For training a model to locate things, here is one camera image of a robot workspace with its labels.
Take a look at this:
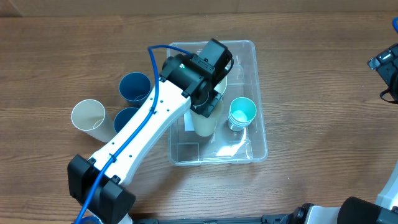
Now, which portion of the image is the tall beige cup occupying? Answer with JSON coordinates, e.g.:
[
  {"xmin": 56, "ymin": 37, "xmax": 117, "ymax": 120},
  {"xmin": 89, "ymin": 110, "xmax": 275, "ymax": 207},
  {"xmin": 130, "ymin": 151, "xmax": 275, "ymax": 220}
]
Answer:
[
  {"xmin": 71, "ymin": 99, "xmax": 116, "ymax": 142},
  {"xmin": 189, "ymin": 99, "xmax": 223, "ymax": 137}
]

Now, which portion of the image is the cream bowl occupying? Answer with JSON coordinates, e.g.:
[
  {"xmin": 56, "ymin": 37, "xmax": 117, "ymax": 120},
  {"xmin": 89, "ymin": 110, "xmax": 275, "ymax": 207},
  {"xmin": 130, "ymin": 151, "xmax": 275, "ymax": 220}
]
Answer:
[{"xmin": 214, "ymin": 77, "xmax": 228, "ymax": 96}]

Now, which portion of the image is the small grey cup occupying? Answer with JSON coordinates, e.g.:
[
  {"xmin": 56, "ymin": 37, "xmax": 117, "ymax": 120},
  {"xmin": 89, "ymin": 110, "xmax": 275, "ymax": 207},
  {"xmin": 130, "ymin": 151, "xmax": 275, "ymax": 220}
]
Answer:
[{"xmin": 228, "ymin": 121, "xmax": 245, "ymax": 132}]

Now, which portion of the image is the small mint green cup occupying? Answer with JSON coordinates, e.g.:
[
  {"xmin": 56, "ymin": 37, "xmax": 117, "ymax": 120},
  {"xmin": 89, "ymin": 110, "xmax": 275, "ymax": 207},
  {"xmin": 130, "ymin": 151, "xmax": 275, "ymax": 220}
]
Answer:
[{"xmin": 229, "ymin": 97, "xmax": 257, "ymax": 123}]

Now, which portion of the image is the small pink cup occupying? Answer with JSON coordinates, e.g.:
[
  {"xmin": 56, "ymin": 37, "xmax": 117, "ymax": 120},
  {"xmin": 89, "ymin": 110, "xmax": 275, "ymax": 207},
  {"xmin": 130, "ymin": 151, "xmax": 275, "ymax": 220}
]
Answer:
[{"xmin": 228, "ymin": 113, "xmax": 252, "ymax": 126}]

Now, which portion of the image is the small light blue cup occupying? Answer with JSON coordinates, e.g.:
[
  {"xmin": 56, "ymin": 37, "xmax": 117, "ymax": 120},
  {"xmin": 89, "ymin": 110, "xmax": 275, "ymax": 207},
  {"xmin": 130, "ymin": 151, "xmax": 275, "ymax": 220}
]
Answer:
[{"xmin": 228, "ymin": 116, "xmax": 252, "ymax": 128}]

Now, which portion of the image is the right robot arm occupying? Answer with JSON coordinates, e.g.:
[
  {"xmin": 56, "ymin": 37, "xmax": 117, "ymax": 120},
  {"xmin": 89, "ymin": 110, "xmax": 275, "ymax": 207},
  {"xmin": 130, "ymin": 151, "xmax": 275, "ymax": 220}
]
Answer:
[{"xmin": 280, "ymin": 44, "xmax": 397, "ymax": 224}]

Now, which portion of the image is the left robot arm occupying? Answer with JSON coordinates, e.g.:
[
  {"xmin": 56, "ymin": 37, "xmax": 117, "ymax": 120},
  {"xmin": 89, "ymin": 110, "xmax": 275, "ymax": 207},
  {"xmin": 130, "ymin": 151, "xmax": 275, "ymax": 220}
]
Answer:
[{"xmin": 67, "ymin": 39, "xmax": 234, "ymax": 223}]

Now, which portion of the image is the white label in bin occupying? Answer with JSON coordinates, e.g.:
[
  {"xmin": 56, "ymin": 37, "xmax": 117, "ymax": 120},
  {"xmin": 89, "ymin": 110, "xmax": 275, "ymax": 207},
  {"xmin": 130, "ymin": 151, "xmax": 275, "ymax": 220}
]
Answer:
[{"xmin": 183, "ymin": 111, "xmax": 194, "ymax": 131}]

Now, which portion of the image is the clear plastic storage bin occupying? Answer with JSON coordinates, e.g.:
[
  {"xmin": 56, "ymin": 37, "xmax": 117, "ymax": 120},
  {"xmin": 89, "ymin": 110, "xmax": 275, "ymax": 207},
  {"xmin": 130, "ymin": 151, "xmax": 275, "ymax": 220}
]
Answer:
[{"xmin": 168, "ymin": 40, "xmax": 268, "ymax": 166}]

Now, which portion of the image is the tall blue cup rear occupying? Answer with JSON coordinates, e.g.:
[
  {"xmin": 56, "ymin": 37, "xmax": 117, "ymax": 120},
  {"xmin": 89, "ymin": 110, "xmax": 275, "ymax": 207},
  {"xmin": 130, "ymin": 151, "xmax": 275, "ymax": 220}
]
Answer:
[{"xmin": 119, "ymin": 72, "xmax": 152, "ymax": 108}]

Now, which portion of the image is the tall blue cup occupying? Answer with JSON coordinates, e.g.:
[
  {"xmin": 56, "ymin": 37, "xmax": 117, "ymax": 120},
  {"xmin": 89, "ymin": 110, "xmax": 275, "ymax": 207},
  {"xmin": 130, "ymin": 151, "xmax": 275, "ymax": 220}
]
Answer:
[
  {"xmin": 119, "ymin": 72, "xmax": 152, "ymax": 108},
  {"xmin": 114, "ymin": 107, "xmax": 139, "ymax": 133}
]

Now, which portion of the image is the tall blue cup front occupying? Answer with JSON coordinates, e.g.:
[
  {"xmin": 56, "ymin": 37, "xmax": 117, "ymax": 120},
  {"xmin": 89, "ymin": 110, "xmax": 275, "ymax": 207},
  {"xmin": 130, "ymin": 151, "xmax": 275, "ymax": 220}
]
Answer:
[{"xmin": 114, "ymin": 107, "xmax": 139, "ymax": 133}]

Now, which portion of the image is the tall beige cup front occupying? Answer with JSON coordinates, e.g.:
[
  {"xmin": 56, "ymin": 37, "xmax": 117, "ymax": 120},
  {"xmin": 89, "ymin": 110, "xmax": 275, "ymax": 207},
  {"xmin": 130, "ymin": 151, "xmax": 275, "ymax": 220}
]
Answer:
[{"xmin": 71, "ymin": 99, "xmax": 116, "ymax": 142}]

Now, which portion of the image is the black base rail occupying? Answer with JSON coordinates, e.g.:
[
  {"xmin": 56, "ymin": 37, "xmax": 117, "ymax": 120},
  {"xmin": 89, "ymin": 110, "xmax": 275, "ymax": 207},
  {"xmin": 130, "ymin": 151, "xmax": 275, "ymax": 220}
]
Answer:
[{"xmin": 132, "ymin": 214, "xmax": 292, "ymax": 224}]

